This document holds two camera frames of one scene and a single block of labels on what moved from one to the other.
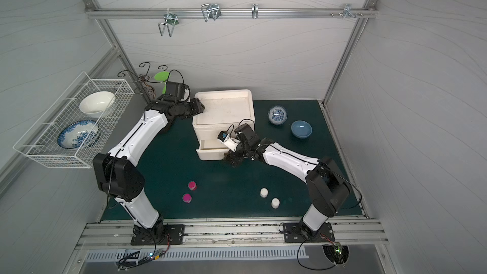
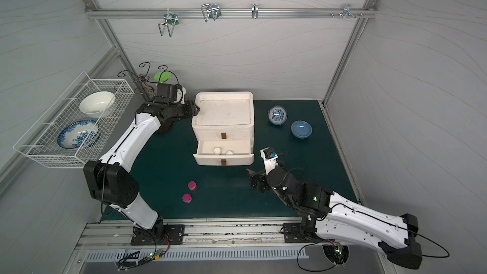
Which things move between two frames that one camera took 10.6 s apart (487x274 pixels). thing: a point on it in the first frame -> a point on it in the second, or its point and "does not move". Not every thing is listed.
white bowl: (95, 103) does not move
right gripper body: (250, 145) -> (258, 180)
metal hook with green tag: (171, 19) does not move
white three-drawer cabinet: (225, 110) does not move
